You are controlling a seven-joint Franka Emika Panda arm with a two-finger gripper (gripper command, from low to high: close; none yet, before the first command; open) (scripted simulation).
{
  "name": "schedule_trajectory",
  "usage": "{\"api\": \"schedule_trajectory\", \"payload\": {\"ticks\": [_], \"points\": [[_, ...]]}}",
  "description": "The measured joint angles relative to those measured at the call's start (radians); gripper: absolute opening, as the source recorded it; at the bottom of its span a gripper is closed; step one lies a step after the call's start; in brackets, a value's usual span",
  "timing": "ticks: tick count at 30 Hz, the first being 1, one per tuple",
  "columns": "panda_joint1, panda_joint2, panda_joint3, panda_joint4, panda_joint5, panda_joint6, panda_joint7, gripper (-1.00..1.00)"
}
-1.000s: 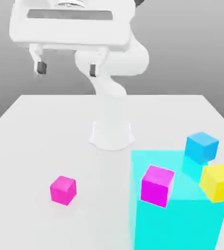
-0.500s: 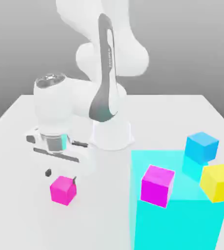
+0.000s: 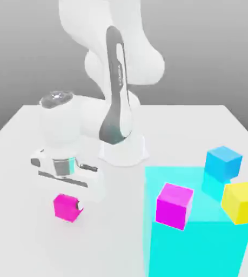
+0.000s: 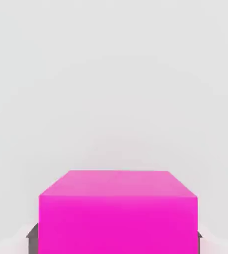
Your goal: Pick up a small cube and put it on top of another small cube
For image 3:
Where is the small yellow cube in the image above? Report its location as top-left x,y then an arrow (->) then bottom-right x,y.
220,181 -> 248,226

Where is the small pink cube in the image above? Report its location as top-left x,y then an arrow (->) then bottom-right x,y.
53,193 -> 84,223

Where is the large cyan box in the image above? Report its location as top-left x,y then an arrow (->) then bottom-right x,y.
144,165 -> 248,277

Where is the small magenta cube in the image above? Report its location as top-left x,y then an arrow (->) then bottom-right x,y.
155,182 -> 195,232

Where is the small blue cube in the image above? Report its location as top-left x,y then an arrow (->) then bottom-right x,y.
204,146 -> 244,184

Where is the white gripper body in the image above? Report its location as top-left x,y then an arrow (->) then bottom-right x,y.
37,170 -> 105,203

